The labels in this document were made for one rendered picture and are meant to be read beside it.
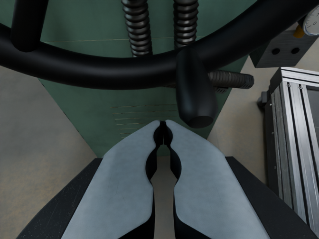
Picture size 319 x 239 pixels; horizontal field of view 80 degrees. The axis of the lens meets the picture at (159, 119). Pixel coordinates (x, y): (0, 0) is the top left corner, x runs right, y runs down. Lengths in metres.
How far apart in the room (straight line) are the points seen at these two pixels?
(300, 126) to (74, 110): 0.73
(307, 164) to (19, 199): 1.03
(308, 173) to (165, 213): 0.49
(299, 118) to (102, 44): 0.70
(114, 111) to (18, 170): 0.60
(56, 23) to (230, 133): 0.81
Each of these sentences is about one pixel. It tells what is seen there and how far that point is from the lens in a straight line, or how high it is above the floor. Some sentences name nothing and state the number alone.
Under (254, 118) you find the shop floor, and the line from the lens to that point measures 1.06.
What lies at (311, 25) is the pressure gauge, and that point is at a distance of 0.36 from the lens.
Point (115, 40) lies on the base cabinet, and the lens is 0.37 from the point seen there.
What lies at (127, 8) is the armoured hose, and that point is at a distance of 0.20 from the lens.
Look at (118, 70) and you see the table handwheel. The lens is 0.16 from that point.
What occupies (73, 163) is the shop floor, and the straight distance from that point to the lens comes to 0.92.
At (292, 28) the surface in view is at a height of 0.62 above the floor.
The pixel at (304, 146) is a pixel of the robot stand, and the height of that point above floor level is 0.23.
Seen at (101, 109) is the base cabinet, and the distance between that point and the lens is 0.53.
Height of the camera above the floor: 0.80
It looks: 59 degrees down
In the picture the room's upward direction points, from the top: 1 degrees clockwise
